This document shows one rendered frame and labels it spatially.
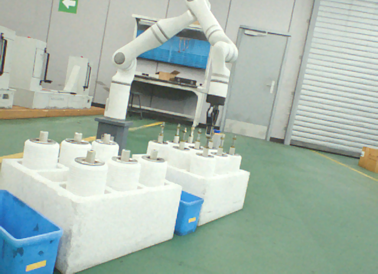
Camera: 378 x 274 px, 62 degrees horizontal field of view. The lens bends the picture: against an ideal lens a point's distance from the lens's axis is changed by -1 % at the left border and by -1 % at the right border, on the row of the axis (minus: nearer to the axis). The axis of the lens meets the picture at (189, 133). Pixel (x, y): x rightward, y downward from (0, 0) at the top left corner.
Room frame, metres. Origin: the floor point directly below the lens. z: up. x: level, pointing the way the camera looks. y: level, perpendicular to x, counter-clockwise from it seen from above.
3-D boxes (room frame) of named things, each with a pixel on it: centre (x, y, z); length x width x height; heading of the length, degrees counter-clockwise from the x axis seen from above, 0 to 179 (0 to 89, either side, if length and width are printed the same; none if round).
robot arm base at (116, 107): (1.53, 0.36, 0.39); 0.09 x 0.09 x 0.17; 85
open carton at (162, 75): (6.15, 0.62, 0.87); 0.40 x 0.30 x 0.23; 71
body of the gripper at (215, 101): (1.26, -0.08, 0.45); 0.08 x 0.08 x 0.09
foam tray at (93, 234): (0.96, 0.26, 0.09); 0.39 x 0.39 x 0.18; 54
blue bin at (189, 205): (1.16, 0.05, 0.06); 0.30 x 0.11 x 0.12; 55
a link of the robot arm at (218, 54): (1.26, -0.07, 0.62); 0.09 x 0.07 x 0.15; 132
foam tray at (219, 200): (1.43, -0.04, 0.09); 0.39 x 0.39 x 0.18; 57
